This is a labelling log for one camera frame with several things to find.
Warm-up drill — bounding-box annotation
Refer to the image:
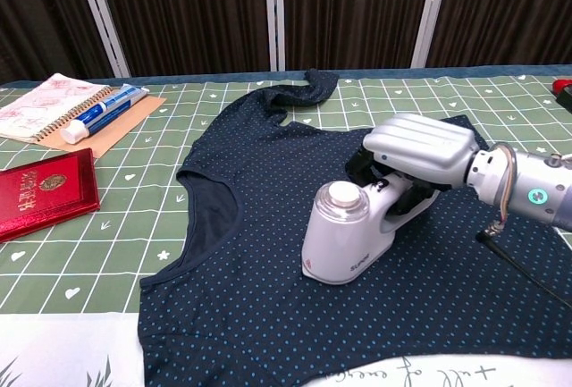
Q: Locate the green checked tablecloth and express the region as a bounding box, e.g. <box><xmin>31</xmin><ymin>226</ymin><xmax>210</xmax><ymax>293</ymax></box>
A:
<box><xmin>0</xmin><ymin>73</ymin><xmax>572</xmax><ymax>387</ymax></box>

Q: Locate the red certificate book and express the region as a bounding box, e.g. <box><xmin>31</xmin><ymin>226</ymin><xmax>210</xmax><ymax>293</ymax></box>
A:
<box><xmin>0</xmin><ymin>147</ymin><xmax>102</xmax><ymax>244</ymax></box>

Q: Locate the navy dotted t-shirt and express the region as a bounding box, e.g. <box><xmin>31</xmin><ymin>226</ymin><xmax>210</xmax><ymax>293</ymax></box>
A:
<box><xmin>138</xmin><ymin>69</ymin><xmax>572</xmax><ymax>387</ymax></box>

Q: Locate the spiral notebook with kraft cover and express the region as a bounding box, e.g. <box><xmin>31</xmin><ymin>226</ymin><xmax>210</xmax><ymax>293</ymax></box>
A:
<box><xmin>0</xmin><ymin>72</ymin><xmax>167</xmax><ymax>159</ymax></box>

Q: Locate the blue white toothpaste tube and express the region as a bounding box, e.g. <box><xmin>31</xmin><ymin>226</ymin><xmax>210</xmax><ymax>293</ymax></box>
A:
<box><xmin>60</xmin><ymin>83</ymin><xmax>151</xmax><ymax>146</ymax></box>

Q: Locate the black folding screen panel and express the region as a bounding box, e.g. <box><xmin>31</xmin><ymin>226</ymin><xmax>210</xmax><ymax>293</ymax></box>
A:
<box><xmin>265</xmin><ymin>0</ymin><xmax>452</xmax><ymax>72</ymax></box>
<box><xmin>0</xmin><ymin>0</ymin><xmax>131</xmax><ymax>85</ymax></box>
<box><xmin>413</xmin><ymin>0</ymin><xmax>572</xmax><ymax>69</ymax></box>
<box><xmin>82</xmin><ymin>0</ymin><xmax>287</xmax><ymax>78</ymax></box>

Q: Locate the black bottle with red cap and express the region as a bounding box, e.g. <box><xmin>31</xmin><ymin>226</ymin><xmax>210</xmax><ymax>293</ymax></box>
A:
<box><xmin>550</xmin><ymin>77</ymin><xmax>572</xmax><ymax>114</ymax></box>

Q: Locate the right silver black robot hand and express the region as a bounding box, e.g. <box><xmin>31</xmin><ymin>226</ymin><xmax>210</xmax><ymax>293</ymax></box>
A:
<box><xmin>346</xmin><ymin>113</ymin><xmax>482</xmax><ymax>219</ymax></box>

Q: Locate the white handheld steamer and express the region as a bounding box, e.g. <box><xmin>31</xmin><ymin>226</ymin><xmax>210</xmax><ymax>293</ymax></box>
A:
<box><xmin>301</xmin><ymin>171</ymin><xmax>442</xmax><ymax>286</ymax></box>

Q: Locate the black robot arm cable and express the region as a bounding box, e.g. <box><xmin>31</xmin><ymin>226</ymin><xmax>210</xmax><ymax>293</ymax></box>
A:
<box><xmin>475</xmin><ymin>221</ymin><xmax>572</xmax><ymax>310</ymax></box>

